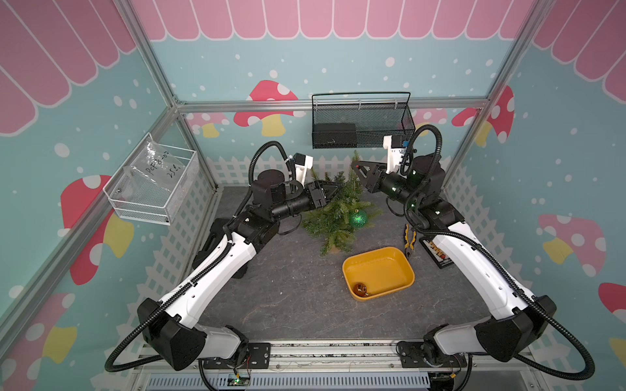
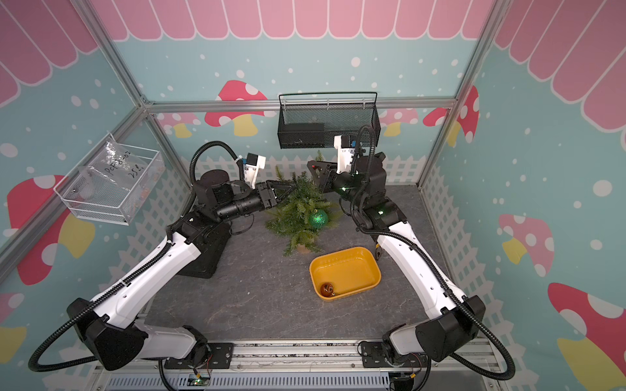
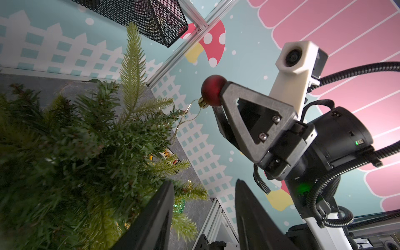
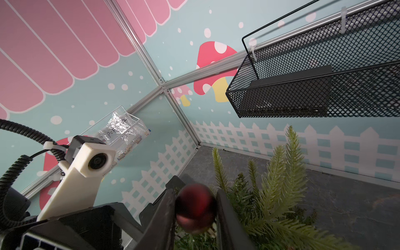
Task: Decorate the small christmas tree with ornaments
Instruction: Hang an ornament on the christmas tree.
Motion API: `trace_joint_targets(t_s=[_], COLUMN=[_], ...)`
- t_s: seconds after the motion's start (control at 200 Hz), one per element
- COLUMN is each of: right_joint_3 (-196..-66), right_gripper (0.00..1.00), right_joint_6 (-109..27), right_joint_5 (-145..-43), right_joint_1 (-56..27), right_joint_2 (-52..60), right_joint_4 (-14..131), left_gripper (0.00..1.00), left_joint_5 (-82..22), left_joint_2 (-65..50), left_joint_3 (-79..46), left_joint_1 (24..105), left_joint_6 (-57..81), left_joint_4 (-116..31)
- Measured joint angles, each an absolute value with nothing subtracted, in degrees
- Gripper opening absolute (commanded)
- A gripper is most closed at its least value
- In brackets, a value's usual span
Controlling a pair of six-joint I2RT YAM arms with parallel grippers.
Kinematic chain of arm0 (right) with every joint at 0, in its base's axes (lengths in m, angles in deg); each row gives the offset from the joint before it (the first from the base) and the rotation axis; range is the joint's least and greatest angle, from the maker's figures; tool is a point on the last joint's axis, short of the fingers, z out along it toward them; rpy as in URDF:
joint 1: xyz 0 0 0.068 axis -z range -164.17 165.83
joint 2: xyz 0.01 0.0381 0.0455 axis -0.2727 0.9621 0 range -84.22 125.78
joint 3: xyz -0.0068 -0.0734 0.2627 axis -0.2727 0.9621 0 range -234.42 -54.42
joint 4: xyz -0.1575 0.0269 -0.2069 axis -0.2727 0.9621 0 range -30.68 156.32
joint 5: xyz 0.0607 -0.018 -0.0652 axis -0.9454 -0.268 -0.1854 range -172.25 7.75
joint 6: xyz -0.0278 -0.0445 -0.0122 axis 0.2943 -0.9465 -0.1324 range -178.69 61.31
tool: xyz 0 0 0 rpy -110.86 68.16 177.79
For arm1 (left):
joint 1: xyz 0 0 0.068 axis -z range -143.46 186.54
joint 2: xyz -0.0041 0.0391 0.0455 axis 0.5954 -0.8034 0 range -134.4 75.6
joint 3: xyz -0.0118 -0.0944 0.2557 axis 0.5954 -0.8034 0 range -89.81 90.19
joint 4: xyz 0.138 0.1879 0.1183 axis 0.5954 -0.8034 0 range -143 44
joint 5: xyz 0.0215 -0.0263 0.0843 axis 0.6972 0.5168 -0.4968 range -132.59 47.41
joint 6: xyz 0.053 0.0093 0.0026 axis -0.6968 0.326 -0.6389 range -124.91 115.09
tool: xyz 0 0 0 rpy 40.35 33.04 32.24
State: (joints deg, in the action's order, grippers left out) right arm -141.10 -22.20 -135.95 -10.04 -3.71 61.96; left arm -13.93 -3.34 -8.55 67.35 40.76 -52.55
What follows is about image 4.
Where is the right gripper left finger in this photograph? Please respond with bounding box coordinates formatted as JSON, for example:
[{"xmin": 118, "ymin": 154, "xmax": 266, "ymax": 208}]
[{"xmin": 135, "ymin": 189, "xmax": 176, "ymax": 250}]

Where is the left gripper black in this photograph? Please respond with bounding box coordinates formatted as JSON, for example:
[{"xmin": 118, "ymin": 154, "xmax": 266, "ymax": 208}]
[{"xmin": 1, "ymin": 176, "xmax": 185, "ymax": 250}]

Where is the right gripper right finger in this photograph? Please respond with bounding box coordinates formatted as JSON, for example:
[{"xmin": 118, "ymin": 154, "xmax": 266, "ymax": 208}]
[{"xmin": 216, "ymin": 190, "xmax": 256, "ymax": 250}]

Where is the small dark red ornament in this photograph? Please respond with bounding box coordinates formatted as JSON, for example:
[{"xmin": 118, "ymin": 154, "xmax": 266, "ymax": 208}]
[{"xmin": 175, "ymin": 183, "xmax": 217, "ymax": 234}]

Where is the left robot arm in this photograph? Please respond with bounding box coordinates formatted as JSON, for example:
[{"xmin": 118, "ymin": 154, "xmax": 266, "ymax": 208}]
[{"xmin": 1, "ymin": 120, "xmax": 176, "ymax": 250}]

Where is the small green christmas tree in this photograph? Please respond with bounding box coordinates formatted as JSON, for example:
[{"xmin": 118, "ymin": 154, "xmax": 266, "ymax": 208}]
[{"xmin": 174, "ymin": 125, "xmax": 360, "ymax": 250}]

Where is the clear plastic bag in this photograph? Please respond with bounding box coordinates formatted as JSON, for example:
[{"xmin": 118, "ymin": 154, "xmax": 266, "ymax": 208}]
[{"xmin": 94, "ymin": 108, "xmax": 140, "ymax": 148}]

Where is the black box in basket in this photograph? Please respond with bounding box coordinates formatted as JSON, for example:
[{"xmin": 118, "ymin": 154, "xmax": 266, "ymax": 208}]
[{"xmin": 239, "ymin": 65, "xmax": 332, "ymax": 117}]

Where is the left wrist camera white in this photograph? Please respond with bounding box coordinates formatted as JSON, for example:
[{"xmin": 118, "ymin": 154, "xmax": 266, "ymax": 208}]
[{"xmin": 36, "ymin": 135, "xmax": 116, "ymax": 221}]

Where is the white wire basket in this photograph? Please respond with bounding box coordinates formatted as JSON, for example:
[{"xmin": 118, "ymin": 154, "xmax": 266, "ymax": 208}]
[{"xmin": 81, "ymin": 106, "xmax": 151, "ymax": 167}]

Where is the black wire mesh basket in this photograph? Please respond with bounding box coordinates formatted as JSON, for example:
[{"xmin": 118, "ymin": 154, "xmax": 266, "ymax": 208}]
[{"xmin": 226, "ymin": 1, "xmax": 400, "ymax": 118}]

